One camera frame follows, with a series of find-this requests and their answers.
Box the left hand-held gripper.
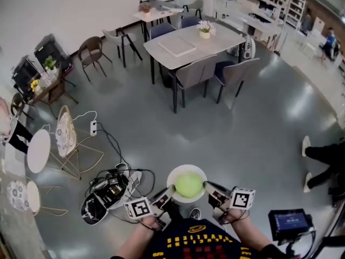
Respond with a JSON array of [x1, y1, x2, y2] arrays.
[[123, 184, 177, 231]]

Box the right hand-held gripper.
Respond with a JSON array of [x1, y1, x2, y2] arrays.
[[202, 181, 256, 225]]

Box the white dish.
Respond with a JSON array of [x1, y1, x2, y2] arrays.
[[166, 164, 208, 203]]

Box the person's right forearm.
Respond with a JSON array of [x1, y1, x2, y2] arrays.
[[225, 209, 273, 254]]

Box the person's left forearm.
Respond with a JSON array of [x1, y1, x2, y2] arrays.
[[115, 216, 160, 259]]

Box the person's black printed shirt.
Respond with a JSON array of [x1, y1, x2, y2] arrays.
[[141, 218, 261, 259]]

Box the black monitor screen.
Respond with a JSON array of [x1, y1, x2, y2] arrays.
[[267, 208, 316, 246]]

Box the grey dining chair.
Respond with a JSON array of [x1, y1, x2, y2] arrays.
[[168, 53, 218, 109], [213, 57, 260, 105]]

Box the white round table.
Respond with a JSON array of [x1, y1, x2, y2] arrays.
[[26, 128, 52, 174]]

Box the grey dining table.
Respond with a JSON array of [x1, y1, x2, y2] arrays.
[[143, 22, 247, 114]]

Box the white flat board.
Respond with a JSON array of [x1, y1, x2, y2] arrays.
[[157, 34, 197, 58]]

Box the white floor appliance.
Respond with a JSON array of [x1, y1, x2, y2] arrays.
[[241, 35, 257, 60]]

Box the dark wooden side table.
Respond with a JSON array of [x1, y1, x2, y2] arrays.
[[26, 70, 79, 120]]

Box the pink flowers in white pot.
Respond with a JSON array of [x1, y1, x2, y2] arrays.
[[196, 20, 217, 40]]

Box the brown curved chair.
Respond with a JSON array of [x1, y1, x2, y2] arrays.
[[77, 36, 113, 83]]

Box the blue dining chair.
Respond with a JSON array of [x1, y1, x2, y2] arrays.
[[180, 15, 202, 29], [149, 22, 177, 40]]

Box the light grey chair black legs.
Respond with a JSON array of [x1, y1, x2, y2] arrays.
[[101, 27, 143, 69]]

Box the green potted plant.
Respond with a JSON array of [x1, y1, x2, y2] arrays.
[[43, 55, 59, 74]]

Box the dark round chair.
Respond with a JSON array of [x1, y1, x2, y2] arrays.
[[10, 92, 37, 120]]

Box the white table black legs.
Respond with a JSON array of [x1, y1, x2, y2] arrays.
[[132, 0, 184, 42]]

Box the black printer box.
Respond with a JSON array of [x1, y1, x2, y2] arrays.
[[33, 33, 73, 74]]

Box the black storage box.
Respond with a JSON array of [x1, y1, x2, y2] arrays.
[[11, 54, 42, 94]]

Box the white shelving unit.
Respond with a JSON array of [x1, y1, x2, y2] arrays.
[[255, 0, 307, 32]]

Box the black cable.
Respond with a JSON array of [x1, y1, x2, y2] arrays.
[[95, 122, 130, 169]]

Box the white cable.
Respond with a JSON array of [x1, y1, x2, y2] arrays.
[[42, 110, 98, 134]]

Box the gold wire chair patterned cushion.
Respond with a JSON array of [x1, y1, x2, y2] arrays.
[[48, 105, 105, 181], [6, 179, 70, 217]]

